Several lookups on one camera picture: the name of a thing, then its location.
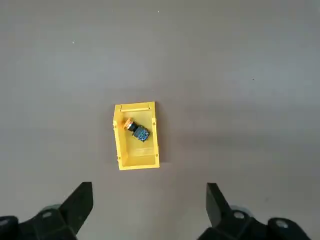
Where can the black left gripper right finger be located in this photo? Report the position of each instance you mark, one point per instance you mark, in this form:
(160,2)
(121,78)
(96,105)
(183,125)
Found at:
(220,212)

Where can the blue bottle with orange cap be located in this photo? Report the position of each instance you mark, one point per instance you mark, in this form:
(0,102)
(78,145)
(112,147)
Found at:
(140,133)

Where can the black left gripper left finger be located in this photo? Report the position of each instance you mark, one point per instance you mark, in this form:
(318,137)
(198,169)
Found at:
(75,210)

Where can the yellow plastic storage box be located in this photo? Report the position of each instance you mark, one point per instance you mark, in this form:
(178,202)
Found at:
(122,150)

